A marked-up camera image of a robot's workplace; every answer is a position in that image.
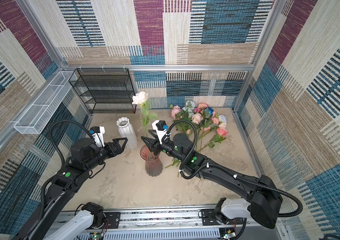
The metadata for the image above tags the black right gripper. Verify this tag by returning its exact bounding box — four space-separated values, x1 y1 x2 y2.
141 129 184 163

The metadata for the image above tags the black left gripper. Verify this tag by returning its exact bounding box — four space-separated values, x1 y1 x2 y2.
85 136 127 173

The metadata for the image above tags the pink ribbed glass vase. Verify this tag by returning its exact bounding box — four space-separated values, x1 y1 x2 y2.
140 145 163 177

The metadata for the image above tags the cream white rose stem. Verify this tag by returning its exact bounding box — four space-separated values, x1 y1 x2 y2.
132 92 158 137

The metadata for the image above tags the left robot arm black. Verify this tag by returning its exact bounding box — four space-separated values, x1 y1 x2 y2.
13 120 128 240

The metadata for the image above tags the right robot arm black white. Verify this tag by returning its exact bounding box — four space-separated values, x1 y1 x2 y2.
141 120 303 229

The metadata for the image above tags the white ribbed ceramic vase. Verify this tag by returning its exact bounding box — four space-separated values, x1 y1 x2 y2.
117 117 138 150

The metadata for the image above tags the pile of artificial flowers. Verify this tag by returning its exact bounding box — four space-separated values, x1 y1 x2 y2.
170 101 228 153

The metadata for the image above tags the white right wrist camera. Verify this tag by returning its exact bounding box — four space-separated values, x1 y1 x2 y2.
152 120 170 144

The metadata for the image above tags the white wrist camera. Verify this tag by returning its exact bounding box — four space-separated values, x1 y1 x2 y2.
90 127 105 148
152 120 170 144

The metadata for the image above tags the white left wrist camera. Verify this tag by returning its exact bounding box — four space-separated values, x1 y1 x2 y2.
90 127 105 148

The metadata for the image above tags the black wire mesh shelf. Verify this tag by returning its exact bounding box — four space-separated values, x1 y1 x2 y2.
69 68 137 114

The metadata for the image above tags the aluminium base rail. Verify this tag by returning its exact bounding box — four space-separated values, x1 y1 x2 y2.
104 205 291 240

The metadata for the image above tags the white wire mesh basket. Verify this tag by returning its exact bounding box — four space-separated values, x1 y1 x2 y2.
14 71 73 135

